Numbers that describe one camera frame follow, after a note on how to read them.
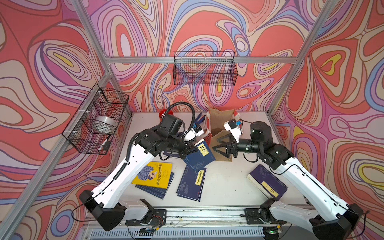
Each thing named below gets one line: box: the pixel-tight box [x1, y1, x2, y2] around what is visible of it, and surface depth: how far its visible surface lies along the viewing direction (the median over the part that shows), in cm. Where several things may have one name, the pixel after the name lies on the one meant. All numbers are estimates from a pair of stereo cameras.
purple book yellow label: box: [246, 164, 289, 199], surface depth 81 cm
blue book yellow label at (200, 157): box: [183, 140, 216, 172], surface depth 70 cm
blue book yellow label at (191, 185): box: [176, 164, 207, 202], surface depth 84 cm
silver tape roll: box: [91, 115, 118, 135], surface depth 73 cm
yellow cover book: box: [131, 161, 173, 189], surface depth 86 cm
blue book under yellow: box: [135, 172, 175, 200], surface depth 82 cm
